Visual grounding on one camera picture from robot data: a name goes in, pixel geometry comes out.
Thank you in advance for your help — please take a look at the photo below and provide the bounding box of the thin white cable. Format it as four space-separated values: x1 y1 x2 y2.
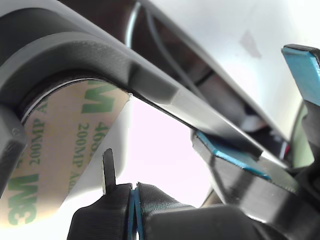
126 1 142 48

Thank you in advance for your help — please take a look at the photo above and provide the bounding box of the black clamp jaw blue pad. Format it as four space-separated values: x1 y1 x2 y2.
281 43 320 131
191 129 320 226

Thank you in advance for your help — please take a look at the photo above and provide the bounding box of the green rounded object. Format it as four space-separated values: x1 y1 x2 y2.
289 102 316 168

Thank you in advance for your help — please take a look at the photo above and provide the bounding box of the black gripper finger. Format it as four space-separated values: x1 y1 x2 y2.
66 148 133 240
133 181 197 240

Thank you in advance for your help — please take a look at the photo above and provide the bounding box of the black clamp body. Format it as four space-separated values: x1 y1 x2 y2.
247 174 320 240

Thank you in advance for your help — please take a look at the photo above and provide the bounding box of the thin gray cable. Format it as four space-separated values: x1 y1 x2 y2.
146 9 198 88

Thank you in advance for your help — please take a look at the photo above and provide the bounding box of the gray 3D-printed fixture holder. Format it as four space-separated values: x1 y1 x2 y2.
0 7 300 195

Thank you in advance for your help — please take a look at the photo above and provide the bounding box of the tan 3M tape liner film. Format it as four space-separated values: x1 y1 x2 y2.
0 78 132 227

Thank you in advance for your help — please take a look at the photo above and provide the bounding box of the white framed display device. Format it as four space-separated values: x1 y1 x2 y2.
19 77 218 213

